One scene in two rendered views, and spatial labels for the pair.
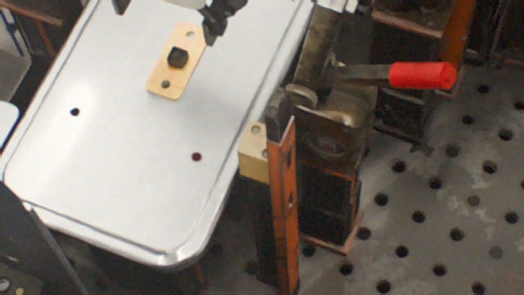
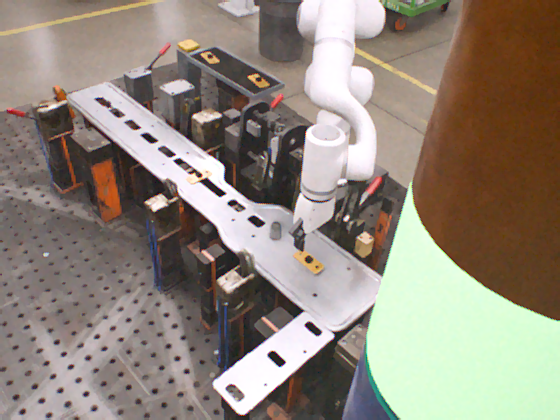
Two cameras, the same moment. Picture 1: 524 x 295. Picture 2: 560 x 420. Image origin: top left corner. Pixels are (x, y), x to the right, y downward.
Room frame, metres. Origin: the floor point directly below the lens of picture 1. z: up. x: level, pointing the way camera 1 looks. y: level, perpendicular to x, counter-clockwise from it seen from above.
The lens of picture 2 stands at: (0.37, 1.00, 2.01)
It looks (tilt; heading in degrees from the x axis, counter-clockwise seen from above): 42 degrees down; 285
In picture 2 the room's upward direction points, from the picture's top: 4 degrees clockwise
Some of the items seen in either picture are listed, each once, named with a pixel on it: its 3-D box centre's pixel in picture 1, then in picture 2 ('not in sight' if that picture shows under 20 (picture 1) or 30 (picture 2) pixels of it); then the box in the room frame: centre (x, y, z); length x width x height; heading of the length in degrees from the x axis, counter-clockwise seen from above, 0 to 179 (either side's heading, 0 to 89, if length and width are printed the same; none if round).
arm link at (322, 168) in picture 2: not in sight; (324, 157); (0.53, 0.07, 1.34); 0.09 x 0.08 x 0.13; 12
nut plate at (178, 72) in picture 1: (178, 57); (308, 259); (0.53, 0.07, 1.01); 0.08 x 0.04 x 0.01; 152
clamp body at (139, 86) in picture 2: not in sight; (142, 113); (1.39, -0.57, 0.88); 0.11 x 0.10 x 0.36; 62
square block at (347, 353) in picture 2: not in sight; (349, 385); (0.35, 0.32, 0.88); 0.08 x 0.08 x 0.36; 62
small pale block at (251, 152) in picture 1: (268, 216); (354, 283); (0.40, 0.00, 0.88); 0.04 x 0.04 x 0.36; 62
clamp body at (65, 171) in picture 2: not in sight; (60, 146); (1.55, -0.25, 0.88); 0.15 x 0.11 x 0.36; 62
